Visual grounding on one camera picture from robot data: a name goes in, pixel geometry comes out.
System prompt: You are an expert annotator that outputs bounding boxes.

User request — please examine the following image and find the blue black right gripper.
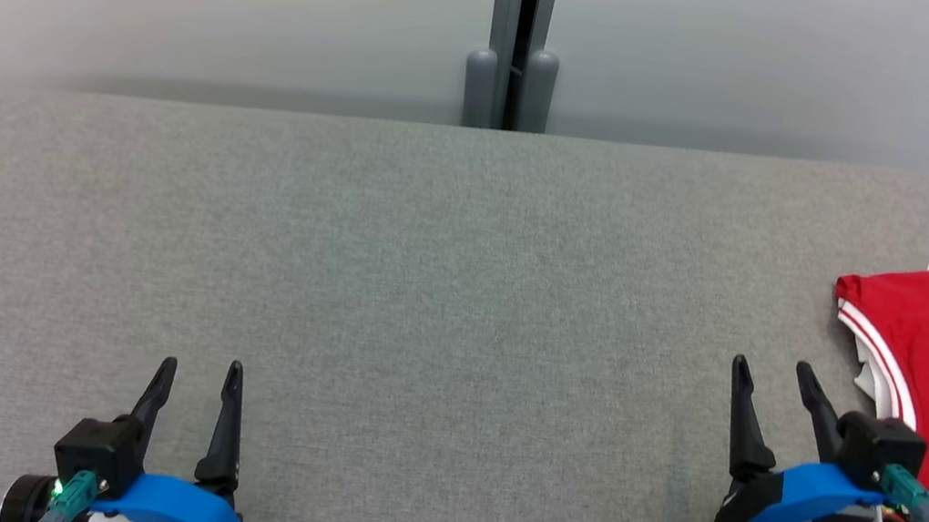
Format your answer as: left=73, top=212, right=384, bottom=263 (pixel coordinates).
left=708, top=350, right=929, bottom=522

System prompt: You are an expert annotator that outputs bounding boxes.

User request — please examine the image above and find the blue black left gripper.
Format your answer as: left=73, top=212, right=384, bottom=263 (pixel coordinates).
left=0, top=330, right=276, bottom=522

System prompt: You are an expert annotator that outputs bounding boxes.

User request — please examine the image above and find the left cable with teal connector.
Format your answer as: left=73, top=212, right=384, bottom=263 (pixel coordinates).
left=36, top=464, right=103, bottom=522

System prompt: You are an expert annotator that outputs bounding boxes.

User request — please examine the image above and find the grey partition post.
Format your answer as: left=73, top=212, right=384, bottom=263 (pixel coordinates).
left=456, top=0, right=571, bottom=140

